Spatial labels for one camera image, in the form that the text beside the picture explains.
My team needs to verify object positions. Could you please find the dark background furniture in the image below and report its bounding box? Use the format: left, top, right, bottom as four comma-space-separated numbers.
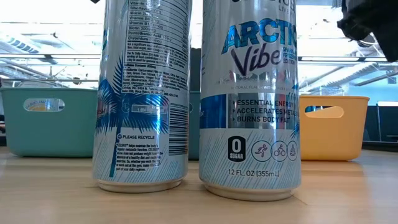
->
362, 105, 398, 152

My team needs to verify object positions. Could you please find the yellow plastic bin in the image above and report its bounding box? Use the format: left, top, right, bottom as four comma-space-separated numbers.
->
298, 95, 370, 162

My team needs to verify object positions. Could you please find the dark blue plastic bin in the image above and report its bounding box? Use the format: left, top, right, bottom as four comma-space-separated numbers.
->
188, 90, 201, 161

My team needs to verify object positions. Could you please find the Celsius Arctic Vibe can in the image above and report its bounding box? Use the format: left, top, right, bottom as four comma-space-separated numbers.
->
198, 0, 302, 202
92, 0, 191, 194

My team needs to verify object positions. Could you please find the black folding room divider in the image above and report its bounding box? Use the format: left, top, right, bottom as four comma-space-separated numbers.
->
190, 48, 202, 91

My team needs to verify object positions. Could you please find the teal green plastic bin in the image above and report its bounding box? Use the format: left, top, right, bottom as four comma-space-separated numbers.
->
0, 86, 99, 158

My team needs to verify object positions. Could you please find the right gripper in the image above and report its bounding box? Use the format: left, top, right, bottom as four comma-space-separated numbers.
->
337, 0, 398, 62

